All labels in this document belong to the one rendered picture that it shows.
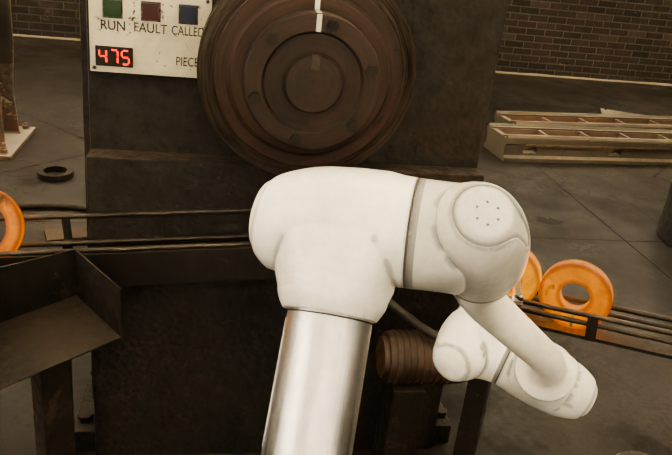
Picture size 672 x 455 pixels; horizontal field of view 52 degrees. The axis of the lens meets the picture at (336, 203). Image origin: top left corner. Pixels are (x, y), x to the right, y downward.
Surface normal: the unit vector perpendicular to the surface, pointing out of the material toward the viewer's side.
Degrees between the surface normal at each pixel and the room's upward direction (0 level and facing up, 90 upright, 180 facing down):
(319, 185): 30
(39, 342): 5
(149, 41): 90
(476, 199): 49
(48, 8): 90
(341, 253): 62
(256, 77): 90
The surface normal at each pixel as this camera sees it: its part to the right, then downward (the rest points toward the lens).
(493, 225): 0.02, -0.37
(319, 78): 0.14, 0.39
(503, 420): 0.11, -0.92
